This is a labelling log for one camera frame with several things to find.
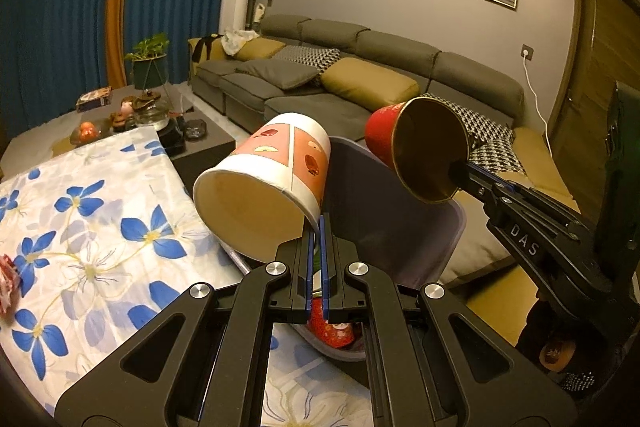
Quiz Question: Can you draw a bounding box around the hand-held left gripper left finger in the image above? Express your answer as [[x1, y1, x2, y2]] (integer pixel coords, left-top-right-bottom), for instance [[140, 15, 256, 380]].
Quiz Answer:
[[52, 214, 317, 427]]

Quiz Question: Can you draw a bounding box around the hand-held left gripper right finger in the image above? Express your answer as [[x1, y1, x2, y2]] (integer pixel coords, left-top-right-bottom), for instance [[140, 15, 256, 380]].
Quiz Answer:
[[320, 214, 578, 427]]

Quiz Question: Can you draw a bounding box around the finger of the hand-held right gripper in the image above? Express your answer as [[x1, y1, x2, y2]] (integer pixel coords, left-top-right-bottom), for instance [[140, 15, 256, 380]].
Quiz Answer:
[[448, 160, 552, 269], [467, 162, 583, 224]]

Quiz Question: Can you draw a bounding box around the grey plastic bin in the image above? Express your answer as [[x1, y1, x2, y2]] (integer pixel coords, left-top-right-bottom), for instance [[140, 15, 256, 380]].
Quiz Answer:
[[220, 136, 468, 363]]

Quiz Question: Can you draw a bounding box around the white and pink paper cup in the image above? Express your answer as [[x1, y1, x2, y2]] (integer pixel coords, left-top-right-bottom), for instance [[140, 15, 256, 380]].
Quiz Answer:
[[192, 112, 332, 264]]

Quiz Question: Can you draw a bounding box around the person's right hand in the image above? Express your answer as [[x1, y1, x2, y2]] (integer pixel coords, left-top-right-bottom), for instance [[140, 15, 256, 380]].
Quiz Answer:
[[540, 338, 576, 367]]

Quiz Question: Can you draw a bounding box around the beige cushion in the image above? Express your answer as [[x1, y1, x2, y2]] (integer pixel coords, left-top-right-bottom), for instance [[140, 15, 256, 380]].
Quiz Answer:
[[440, 199, 516, 285]]

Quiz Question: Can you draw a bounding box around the houndstooth cushion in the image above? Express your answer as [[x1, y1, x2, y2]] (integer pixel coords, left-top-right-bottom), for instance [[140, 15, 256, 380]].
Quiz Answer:
[[272, 46, 341, 72], [425, 93, 516, 148], [467, 139, 526, 175]]

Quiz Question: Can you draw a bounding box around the red printed paper cup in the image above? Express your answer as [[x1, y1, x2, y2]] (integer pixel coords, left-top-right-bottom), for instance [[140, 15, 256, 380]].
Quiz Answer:
[[306, 297, 357, 350]]

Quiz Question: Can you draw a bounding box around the dark coffee table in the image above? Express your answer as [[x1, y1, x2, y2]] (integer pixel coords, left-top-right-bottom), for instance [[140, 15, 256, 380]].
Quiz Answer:
[[50, 84, 237, 202]]

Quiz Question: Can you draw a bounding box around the grey sectional sofa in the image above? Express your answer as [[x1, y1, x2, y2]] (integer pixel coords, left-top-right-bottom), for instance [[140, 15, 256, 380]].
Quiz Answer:
[[187, 14, 581, 348]]

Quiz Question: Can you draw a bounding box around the wooden door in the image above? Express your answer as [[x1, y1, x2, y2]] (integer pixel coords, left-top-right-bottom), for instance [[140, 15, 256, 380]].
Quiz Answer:
[[545, 0, 640, 188]]

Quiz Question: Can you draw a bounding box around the large yellow cushion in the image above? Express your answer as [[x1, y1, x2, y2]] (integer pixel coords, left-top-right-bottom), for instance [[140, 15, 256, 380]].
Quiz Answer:
[[320, 57, 420, 110]]

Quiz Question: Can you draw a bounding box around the grey cushion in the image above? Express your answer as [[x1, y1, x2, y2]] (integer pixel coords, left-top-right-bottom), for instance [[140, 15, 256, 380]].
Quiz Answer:
[[239, 58, 323, 91]]

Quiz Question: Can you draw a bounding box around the blue floral tablecloth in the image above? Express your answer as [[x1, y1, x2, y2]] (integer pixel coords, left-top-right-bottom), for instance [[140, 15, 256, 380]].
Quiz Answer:
[[0, 122, 373, 427]]

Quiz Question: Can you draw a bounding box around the glass teapot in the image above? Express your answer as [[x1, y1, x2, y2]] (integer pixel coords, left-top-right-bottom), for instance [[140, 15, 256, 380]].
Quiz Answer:
[[132, 99, 171, 128]]

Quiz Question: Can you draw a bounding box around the small yellow cushion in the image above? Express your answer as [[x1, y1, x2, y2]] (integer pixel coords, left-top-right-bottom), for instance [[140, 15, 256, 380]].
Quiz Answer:
[[235, 38, 287, 62]]

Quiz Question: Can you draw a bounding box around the white cloth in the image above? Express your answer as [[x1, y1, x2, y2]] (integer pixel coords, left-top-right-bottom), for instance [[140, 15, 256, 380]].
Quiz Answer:
[[220, 29, 261, 55]]

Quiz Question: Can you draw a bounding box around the potted plant in green pot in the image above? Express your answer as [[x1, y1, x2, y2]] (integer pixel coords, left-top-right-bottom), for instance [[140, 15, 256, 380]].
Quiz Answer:
[[124, 33, 171, 90]]

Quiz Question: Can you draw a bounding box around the bowl of orange fruit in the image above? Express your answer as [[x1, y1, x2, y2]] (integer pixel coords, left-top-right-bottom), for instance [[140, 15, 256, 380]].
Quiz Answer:
[[70, 121, 108, 144]]

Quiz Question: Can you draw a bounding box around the printed flat box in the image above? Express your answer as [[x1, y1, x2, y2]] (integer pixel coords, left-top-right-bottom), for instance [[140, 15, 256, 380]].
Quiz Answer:
[[76, 87, 112, 112]]

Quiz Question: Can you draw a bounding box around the crumpled red and white wrapper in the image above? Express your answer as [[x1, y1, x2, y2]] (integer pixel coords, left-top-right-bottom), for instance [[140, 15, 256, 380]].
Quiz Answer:
[[0, 253, 23, 318]]

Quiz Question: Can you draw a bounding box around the white cable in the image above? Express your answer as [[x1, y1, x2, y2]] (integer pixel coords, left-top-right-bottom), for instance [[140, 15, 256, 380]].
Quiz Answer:
[[522, 57, 553, 152]]

